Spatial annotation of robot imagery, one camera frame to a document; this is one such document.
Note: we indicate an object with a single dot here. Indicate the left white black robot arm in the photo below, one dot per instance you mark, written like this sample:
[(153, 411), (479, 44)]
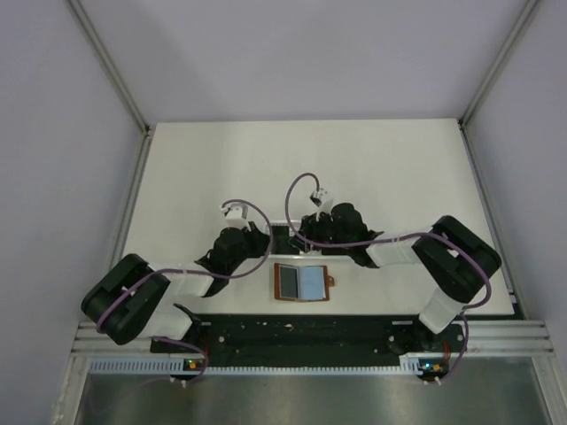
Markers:
[(136, 300)]

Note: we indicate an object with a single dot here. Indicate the black credit card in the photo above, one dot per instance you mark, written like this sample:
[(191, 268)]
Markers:
[(288, 282), (281, 231)]

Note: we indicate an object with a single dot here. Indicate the white plastic slotted basket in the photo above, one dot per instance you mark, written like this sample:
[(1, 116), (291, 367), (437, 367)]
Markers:
[(279, 239)]

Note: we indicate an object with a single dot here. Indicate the left aluminium frame post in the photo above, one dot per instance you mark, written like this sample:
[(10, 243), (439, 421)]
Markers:
[(107, 64)]

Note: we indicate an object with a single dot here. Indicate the brown leather card holder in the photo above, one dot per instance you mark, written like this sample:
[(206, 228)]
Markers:
[(315, 283)]

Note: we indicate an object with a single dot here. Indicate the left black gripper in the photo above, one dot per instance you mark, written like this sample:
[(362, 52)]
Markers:
[(256, 236)]

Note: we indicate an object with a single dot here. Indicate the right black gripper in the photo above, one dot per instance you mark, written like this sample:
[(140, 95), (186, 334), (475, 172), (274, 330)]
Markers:
[(311, 226)]

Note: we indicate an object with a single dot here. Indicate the aluminium frame post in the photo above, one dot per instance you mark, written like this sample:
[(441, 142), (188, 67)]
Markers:
[(521, 24), (107, 64)]

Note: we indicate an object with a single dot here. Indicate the white slotted cable duct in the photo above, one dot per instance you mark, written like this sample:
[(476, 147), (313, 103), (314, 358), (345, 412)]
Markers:
[(190, 364)]

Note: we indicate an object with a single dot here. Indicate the right aluminium frame post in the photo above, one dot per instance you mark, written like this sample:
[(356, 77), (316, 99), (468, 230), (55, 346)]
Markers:
[(521, 24)]

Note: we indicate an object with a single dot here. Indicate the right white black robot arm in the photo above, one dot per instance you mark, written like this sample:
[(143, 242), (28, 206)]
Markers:
[(459, 261)]

